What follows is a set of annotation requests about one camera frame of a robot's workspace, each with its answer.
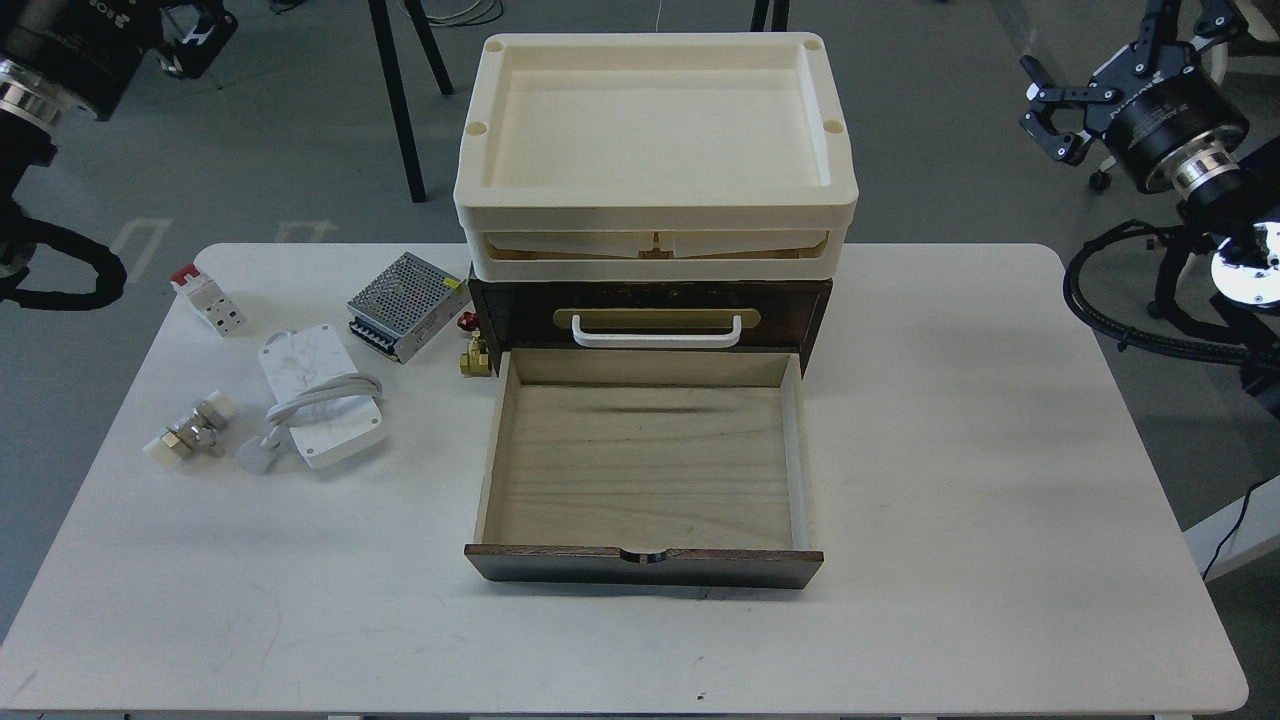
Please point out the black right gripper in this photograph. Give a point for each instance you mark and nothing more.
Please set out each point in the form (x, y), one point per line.
(1165, 115)

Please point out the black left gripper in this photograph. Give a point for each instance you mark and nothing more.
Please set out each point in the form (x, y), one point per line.
(60, 55)

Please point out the white power adapter with cable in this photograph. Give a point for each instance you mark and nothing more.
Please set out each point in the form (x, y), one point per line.
(324, 408)

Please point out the wooden drawer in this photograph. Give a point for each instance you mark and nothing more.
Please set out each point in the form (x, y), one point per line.
(647, 467)

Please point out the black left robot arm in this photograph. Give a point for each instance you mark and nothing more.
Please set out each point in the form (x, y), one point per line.
(27, 145)

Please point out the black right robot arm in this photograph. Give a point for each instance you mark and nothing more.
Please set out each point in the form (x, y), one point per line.
(1217, 280)

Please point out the white red circuit breaker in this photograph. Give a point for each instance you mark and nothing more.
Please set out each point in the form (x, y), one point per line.
(206, 298)

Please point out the metal white pipe fitting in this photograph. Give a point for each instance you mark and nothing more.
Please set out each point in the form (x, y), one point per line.
(198, 432)

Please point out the metal mesh power supply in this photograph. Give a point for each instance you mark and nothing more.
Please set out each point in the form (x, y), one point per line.
(405, 306)

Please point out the cream plastic tray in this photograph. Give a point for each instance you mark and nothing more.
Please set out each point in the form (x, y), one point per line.
(647, 158)

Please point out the brass valve red handle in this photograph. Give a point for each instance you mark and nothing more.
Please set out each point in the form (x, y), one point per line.
(475, 361)

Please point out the white drawer handle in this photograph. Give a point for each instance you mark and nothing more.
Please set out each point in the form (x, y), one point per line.
(653, 341)

